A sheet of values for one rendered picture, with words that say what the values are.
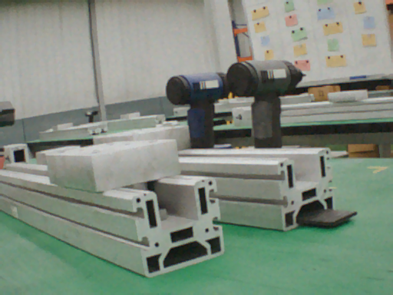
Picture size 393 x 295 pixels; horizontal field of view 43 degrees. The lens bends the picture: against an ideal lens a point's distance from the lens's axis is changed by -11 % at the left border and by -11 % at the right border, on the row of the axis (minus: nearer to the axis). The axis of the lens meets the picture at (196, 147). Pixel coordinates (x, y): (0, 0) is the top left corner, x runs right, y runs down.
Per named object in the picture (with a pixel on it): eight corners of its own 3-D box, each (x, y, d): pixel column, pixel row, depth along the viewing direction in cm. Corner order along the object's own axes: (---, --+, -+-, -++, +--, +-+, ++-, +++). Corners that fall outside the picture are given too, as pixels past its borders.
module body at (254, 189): (51, 190, 129) (46, 157, 128) (85, 183, 134) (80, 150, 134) (283, 232, 63) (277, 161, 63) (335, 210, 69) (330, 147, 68)
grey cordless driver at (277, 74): (234, 197, 90) (216, 64, 89) (302, 174, 104) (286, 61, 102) (270, 199, 85) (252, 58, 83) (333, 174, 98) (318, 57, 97)
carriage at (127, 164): (53, 203, 70) (44, 154, 70) (120, 189, 77) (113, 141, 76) (100, 217, 57) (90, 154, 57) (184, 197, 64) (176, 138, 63)
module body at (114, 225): (-14, 203, 118) (-20, 169, 117) (21, 197, 123) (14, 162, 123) (146, 278, 52) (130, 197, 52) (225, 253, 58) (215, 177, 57)
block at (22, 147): (1, 169, 219) (-2, 148, 218) (22, 165, 226) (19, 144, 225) (8, 170, 211) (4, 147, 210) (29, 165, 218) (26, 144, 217)
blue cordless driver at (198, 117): (173, 187, 110) (159, 77, 108) (239, 169, 124) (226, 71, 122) (200, 188, 105) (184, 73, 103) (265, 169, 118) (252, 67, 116)
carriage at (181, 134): (97, 173, 102) (92, 137, 101) (146, 163, 108) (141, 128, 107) (138, 177, 89) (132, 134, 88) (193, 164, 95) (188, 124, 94)
